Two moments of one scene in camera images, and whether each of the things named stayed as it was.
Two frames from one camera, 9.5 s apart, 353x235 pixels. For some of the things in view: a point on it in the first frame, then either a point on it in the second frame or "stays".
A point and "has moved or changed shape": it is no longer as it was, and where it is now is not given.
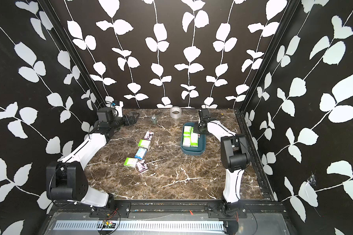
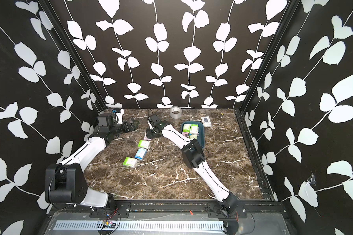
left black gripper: [132, 120] to [132, 127]
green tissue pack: [194, 140] has moved or changed shape
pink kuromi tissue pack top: [148, 135] stays
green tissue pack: [187, 130] stays
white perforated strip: [143, 225] stays
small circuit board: [108, 224] stays
